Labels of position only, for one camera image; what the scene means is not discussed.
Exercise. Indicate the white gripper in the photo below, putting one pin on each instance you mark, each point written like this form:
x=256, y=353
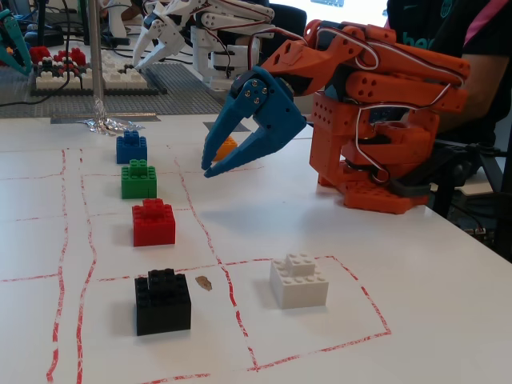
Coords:
x=159, y=37

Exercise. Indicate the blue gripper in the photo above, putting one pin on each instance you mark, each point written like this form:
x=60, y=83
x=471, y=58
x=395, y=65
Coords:
x=280, y=105

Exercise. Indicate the orange toy brick block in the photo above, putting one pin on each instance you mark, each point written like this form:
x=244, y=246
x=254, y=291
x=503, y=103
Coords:
x=225, y=149

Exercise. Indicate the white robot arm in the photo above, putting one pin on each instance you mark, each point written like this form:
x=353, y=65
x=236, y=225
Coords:
x=224, y=44

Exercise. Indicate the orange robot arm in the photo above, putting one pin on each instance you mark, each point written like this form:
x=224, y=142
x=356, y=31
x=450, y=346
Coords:
x=400, y=92

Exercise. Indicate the person left forearm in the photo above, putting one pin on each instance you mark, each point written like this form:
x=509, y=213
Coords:
x=488, y=88

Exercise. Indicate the blue toy brick block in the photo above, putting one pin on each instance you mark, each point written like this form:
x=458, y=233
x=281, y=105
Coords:
x=131, y=148

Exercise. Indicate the green toy brick block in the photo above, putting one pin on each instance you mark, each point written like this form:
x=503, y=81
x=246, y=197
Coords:
x=138, y=182

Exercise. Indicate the red toy brick block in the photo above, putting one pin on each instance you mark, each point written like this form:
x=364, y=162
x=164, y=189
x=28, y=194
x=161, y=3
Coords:
x=154, y=226

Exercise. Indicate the white toy brick block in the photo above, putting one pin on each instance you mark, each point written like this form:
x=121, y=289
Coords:
x=300, y=288

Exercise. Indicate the black toy brick block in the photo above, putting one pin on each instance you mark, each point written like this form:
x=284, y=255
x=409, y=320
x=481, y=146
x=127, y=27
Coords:
x=162, y=308

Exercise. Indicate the metal pole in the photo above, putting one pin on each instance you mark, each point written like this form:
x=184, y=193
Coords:
x=97, y=48

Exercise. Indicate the grey studded baseplate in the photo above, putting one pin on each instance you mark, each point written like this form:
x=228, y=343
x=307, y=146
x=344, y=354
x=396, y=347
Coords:
x=180, y=104

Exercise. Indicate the crumpled aluminium foil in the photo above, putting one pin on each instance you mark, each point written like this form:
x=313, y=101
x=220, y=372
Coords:
x=108, y=126

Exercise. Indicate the black office chair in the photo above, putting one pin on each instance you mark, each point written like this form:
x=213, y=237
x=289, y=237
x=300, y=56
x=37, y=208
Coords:
x=288, y=18

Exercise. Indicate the red toy brick pile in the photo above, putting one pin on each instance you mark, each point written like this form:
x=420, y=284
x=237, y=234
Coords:
x=40, y=54

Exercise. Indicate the teal robot gripper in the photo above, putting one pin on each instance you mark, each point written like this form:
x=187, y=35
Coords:
x=14, y=44

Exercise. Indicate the black table clamp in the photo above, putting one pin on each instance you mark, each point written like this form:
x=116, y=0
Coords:
x=410, y=189

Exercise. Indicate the person in dark jersey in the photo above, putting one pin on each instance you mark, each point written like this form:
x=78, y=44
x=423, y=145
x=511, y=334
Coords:
x=432, y=20

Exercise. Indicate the black toy brick frame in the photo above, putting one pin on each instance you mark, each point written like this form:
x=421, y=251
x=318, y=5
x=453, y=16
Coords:
x=120, y=92

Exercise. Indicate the grey duct tape strip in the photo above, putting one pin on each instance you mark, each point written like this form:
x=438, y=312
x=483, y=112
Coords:
x=68, y=118

